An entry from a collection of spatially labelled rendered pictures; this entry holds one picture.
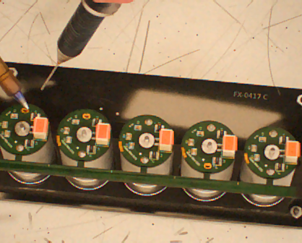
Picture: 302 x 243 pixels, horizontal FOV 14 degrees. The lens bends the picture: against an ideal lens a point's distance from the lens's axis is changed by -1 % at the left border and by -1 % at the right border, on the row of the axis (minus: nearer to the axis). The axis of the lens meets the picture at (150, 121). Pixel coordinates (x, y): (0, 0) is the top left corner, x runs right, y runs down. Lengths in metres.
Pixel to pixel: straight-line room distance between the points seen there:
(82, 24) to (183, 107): 0.15
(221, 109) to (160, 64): 0.04
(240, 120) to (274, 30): 0.06
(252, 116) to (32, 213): 0.12
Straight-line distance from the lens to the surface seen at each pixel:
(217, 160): 0.55
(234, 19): 0.65
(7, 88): 0.56
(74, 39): 0.48
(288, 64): 0.64
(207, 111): 0.62
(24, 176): 0.58
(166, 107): 0.62
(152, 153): 0.55
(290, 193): 0.55
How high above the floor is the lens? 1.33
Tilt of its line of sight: 69 degrees down
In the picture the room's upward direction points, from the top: straight up
